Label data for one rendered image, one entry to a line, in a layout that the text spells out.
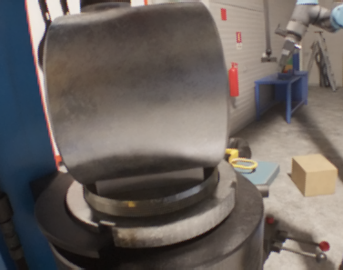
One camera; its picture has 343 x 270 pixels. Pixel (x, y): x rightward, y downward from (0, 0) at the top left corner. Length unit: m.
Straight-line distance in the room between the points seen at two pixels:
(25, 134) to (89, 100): 0.44
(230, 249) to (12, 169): 0.48
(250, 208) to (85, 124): 0.16
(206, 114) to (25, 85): 0.47
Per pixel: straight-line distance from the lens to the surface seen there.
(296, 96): 7.21
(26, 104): 0.61
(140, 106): 0.18
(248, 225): 0.24
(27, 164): 0.62
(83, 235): 0.23
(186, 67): 0.18
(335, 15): 1.28
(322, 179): 3.25
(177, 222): 0.21
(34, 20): 2.44
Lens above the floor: 1.61
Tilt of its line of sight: 17 degrees down
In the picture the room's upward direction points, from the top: 6 degrees counter-clockwise
